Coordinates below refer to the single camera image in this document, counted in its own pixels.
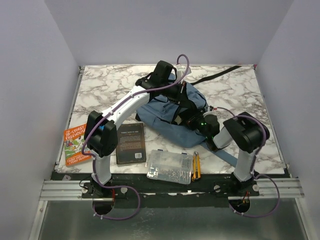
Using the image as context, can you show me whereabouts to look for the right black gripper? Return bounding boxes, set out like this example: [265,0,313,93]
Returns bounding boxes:
[179,109,210,139]

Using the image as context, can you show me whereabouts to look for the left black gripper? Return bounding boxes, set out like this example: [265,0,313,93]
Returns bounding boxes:
[160,80,192,108]

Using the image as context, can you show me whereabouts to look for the blue student backpack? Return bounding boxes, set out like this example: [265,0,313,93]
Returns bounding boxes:
[135,65,240,167]

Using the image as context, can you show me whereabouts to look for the black paperback book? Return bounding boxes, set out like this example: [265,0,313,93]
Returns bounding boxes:
[116,123,147,165]

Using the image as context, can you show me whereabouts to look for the teal paperback book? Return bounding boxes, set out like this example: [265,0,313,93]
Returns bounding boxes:
[174,115,183,125]

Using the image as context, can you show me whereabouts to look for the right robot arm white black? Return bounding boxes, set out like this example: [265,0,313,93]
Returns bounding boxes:
[185,112,270,196]

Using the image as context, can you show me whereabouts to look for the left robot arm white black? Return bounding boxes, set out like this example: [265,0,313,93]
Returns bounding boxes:
[81,54,190,198]

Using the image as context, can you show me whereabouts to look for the yellow utility knife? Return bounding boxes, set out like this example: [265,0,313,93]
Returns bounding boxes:
[191,151,201,182]

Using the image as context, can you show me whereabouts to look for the clear plastic screw box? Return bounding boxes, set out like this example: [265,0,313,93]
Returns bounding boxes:
[146,150,193,185]

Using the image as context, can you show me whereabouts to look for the orange treehouse book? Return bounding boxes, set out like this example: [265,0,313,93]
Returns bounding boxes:
[63,123,92,167]

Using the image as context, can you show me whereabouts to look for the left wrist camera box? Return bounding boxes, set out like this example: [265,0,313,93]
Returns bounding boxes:
[175,64,192,80]

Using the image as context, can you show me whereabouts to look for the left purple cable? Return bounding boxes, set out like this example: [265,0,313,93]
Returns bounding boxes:
[81,53,191,221]

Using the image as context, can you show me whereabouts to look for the black mounting base plate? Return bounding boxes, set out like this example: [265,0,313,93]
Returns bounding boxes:
[50,173,290,213]

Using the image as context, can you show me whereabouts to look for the aluminium rail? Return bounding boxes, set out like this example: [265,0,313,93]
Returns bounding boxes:
[40,178,305,202]

